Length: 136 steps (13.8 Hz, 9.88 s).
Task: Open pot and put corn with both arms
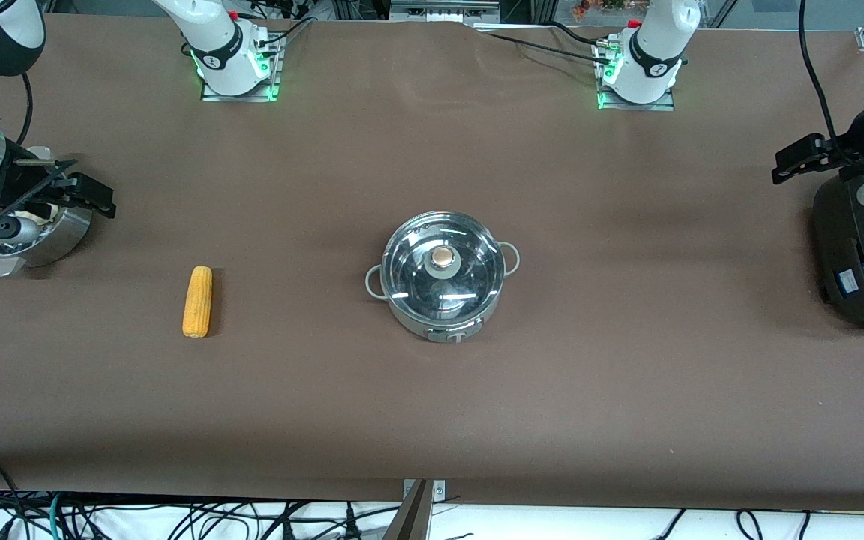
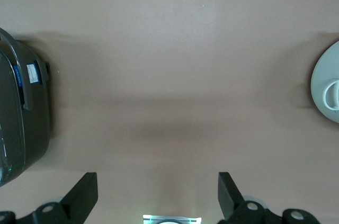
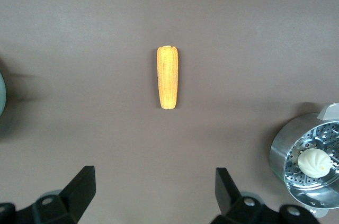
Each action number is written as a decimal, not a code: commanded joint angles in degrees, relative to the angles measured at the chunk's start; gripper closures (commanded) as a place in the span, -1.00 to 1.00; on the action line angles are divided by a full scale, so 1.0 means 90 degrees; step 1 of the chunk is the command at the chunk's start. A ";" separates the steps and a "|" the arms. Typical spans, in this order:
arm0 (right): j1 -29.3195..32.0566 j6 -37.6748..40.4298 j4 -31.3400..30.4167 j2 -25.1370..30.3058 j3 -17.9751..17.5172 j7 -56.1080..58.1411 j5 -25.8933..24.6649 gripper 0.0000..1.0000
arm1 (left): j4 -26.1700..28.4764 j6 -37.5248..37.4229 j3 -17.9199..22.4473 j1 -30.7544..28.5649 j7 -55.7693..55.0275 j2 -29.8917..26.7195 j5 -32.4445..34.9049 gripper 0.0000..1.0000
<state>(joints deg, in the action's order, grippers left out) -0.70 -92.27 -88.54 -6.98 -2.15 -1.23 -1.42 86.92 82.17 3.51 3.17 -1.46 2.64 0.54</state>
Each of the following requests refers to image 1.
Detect yellow corn cob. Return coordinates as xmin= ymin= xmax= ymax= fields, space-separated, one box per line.
xmin=181 ymin=266 xmax=214 ymax=338

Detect glass pot lid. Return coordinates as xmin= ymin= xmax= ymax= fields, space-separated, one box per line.
xmin=383 ymin=212 xmax=506 ymax=322

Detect steel steamer bowl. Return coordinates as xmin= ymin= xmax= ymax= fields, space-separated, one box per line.
xmin=0 ymin=146 xmax=95 ymax=278

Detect brown table cover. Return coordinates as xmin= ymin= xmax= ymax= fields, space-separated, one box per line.
xmin=0 ymin=11 xmax=864 ymax=515

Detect grey background box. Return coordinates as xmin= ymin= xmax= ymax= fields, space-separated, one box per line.
xmin=389 ymin=0 xmax=502 ymax=25

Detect dark metal bar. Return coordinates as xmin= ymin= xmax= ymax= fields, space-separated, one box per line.
xmin=382 ymin=480 xmax=433 ymax=540

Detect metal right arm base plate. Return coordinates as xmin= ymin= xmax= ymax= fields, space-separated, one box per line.
xmin=201 ymin=34 xmax=283 ymax=102

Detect black base cable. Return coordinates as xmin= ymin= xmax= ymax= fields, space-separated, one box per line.
xmin=544 ymin=21 xmax=614 ymax=55
xmin=248 ymin=0 xmax=320 ymax=50
xmin=477 ymin=30 xmax=611 ymax=65

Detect steel pot with handles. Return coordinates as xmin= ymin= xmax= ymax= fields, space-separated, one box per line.
xmin=364 ymin=211 xmax=521 ymax=344

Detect silver table edge bracket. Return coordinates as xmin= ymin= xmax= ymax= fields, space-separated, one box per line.
xmin=402 ymin=478 xmax=446 ymax=505

